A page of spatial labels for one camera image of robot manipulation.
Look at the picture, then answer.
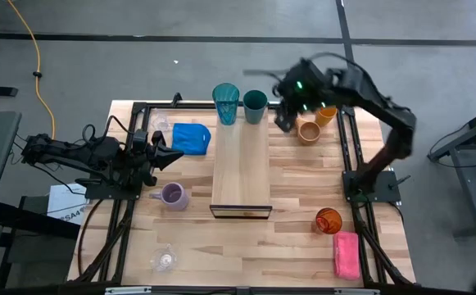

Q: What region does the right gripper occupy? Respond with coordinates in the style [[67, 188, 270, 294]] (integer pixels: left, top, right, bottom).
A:
[[273, 57, 339, 134]]

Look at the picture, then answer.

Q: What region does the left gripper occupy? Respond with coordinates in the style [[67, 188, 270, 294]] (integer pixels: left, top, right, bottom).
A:
[[129, 129, 184, 188]]

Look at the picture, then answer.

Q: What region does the wide tan wooden bowl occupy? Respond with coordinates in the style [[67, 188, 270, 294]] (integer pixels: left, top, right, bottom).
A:
[[295, 117, 322, 147]]

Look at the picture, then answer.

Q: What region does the orange plastic cup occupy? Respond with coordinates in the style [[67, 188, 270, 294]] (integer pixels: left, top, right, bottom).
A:
[[315, 105, 339, 128]]

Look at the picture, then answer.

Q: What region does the round clear glass mug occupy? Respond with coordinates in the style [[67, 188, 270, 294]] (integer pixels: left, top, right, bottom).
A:
[[149, 243, 179, 274]]

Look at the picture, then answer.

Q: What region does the red faceted transparent tumbler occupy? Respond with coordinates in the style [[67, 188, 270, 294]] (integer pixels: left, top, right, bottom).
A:
[[315, 206, 344, 235]]

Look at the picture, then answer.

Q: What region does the blue cloth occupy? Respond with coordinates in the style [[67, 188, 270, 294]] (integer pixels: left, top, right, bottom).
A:
[[170, 122, 212, 157]]

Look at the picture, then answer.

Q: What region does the dark green plastic cup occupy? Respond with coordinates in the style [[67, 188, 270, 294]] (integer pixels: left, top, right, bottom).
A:
[[242, 89, 270, 125]]

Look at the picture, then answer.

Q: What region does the small clear glass cup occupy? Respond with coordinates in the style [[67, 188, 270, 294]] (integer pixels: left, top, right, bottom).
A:
[[151, 111, 171, 134]]

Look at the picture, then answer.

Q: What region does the teal faceted transparent tumbler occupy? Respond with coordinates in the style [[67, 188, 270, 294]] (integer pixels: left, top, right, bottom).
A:
[[211, 82, 241, 126]]

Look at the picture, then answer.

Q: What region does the white printed paper sheet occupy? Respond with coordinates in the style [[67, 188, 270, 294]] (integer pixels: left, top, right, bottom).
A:
[[47, 183, 90, 226]]

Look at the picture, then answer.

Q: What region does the pink cloth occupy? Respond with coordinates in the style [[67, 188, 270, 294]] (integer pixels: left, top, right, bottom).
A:
[[332, 230, 362, 281]]

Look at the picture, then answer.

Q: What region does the black frame wooden shelf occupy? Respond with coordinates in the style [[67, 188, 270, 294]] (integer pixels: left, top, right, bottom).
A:
[[209, 107, 274, 220]]

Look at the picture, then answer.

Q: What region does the black aluminium table frame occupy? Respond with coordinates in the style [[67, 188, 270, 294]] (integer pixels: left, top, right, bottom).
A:
[[67, 100, 417, 288]]

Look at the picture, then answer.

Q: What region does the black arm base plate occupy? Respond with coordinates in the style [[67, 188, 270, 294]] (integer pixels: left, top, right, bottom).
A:
[[342, 170, 403, 204], [84, 179, 141, 202]]

